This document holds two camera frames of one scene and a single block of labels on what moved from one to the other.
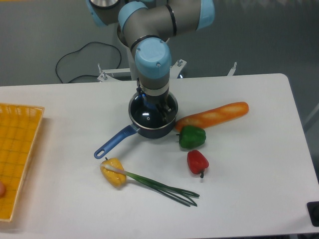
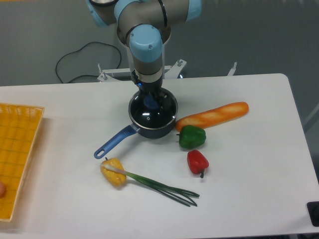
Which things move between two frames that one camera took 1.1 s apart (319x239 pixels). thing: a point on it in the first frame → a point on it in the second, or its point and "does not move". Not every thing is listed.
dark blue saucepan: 152,116 does not move
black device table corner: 313,208 does not move
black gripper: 160,102 → 153,88
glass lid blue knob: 144,112 does not move
